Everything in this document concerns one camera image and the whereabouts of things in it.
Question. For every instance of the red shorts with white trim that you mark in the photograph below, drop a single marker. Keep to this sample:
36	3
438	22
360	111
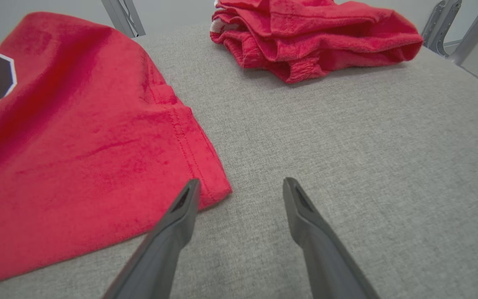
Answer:
318	37

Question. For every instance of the grey fabric sofa cushion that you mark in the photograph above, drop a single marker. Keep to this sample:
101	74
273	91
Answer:
347	145

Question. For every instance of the grey wheeled metal frame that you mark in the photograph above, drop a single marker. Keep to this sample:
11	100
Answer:
442	25

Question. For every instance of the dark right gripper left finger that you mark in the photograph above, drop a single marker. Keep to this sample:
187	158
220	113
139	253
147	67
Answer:
160	257

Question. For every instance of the grey metal stand post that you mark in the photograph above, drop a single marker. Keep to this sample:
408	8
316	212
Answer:
125	18

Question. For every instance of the red white lettered jersey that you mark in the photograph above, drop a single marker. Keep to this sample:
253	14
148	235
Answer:
77	158

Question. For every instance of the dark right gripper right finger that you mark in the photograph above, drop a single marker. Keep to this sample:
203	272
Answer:
326	257

